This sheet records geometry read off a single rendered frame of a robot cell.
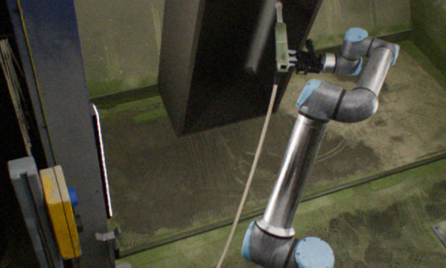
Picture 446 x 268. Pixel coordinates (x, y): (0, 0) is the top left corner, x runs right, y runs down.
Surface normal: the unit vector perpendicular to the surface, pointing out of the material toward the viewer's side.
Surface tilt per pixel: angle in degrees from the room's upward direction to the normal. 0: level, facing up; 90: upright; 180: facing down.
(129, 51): 57
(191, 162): 0
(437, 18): 90
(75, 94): 90
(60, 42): 90
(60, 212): 90
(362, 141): 0
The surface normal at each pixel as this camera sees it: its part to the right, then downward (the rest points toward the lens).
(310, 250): 0.15, -0.65
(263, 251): -0.36, 0.12
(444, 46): -0.92, 0.23
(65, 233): 0.38, 0.69
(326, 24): 0.36, 0.21
